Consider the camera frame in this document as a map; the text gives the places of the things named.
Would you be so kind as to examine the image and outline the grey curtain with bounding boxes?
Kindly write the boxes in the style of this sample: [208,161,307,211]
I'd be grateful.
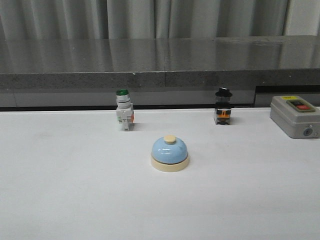
[0,0,320,40]

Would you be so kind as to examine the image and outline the blue call bell cream base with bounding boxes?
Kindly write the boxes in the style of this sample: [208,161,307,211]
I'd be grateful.
[150,135,190,172]

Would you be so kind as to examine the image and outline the green pushbutton switch white body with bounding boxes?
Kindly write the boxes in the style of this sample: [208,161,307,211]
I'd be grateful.
[116,89,135,131]

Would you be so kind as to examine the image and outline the grey stone counter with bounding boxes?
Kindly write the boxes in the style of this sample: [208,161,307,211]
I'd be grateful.
[0,35,320,111]

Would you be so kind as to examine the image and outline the black selector switch orange body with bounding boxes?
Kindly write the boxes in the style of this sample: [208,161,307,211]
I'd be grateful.
[214,87,233,125]

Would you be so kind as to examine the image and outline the grey switch box red button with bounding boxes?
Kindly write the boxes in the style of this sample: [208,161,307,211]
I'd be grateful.
[270,95,320,139]

